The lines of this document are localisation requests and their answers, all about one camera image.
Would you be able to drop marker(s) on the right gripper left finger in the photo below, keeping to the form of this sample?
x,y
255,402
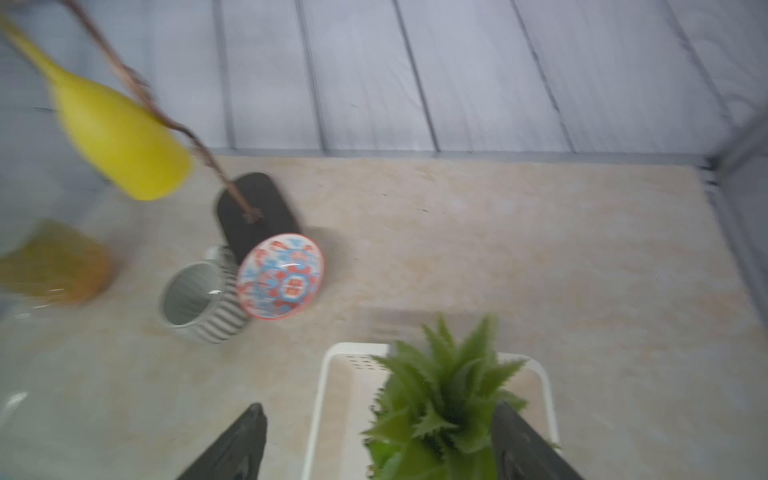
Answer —
x,y
237,453

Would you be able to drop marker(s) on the copper wire glass stand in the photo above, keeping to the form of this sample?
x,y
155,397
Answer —
x,y
251,208

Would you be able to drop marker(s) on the white perforated plastic basket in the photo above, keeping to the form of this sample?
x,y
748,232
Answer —
x,y
349,382

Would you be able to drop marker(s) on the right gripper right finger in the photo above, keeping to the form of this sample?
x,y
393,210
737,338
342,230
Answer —
x,y
520,453

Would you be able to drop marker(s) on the grey ribbed ceramic cup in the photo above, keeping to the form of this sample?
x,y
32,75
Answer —
x,y
200,301

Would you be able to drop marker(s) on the yellow plastic wine glass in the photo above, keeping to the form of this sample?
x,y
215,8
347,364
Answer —
x,y
120,138

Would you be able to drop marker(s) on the pineapple from bag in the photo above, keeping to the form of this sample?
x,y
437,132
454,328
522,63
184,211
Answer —
x,y
432,417

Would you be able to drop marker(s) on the red blue patterned bowl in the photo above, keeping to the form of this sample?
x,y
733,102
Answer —
x,y
280,276

